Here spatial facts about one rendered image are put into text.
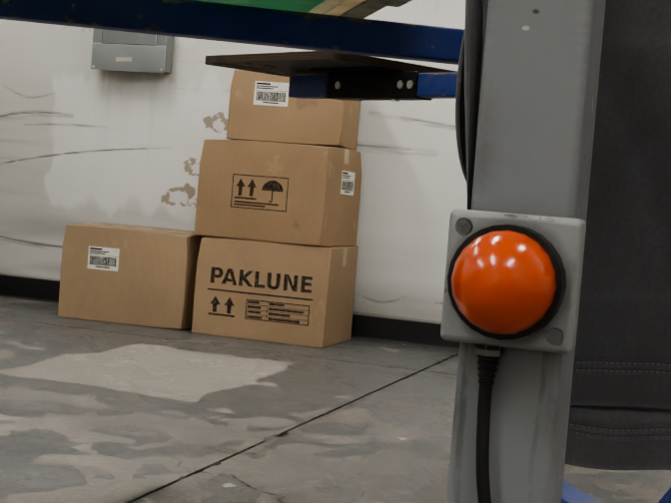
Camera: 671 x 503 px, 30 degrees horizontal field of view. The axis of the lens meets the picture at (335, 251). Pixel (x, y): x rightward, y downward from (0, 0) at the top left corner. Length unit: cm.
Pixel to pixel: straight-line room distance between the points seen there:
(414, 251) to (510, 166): 511
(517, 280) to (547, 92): 8
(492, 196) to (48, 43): 593
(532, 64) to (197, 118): 550
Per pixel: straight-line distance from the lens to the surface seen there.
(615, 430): 79
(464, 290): 44
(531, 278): 44
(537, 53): 48
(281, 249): 527
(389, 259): 561
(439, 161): 556
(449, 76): 254
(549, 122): 48
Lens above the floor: 68
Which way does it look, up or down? 3 degrees down
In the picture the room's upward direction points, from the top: 4 degrees clockwise
